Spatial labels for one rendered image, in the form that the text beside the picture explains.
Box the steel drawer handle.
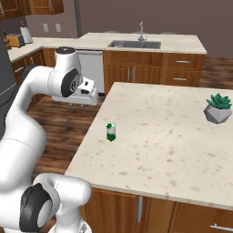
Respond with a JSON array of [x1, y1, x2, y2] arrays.
[[209, 223, 233, 233]]

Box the steel cupboard door handle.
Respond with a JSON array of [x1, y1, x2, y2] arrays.
[[137, 196, 144, 225]]

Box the wooden island cupboard door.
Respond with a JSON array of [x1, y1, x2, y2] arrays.
[[81, 187, 147, 233]]

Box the dark grey fridge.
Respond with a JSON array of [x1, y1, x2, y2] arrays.
[[0, 26, 18, 141]]

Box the steel tap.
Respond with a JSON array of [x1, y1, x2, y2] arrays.
[[137, 21, 148, 42]]

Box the wooden cupboard run beside fridge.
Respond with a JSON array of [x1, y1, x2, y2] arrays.
[[10, 47, 57, 107]]

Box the orange toaster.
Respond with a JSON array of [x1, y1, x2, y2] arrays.
[[5, 33, 25, 48]]

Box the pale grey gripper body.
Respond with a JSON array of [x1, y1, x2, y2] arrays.
[[50, 86, 100, 107]]

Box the steel sink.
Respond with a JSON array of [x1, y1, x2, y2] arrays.
[[106, 39, 162, 50]]

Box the white dishwasher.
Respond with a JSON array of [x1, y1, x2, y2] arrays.
[[75, 49, 106, 96]]

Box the wooden cupboard run under sink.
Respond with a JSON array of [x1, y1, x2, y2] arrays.
[[102, 49, 207, 96]]

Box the green succulent in grey pot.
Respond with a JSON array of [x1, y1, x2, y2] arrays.
[[203, 93, 233, 125]]

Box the plain wooden island panel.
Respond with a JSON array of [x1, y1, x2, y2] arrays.
[[145, 197, 177, 233]]

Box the wooden wall cabinets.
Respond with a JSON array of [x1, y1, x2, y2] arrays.
[[0, 0, 66, 22]]

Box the green and white milk carton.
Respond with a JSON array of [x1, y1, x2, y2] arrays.
[[106, 122, 117, 143]]

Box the wooden island drawer front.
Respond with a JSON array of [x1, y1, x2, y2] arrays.
[[171, 202, 233, 233]]

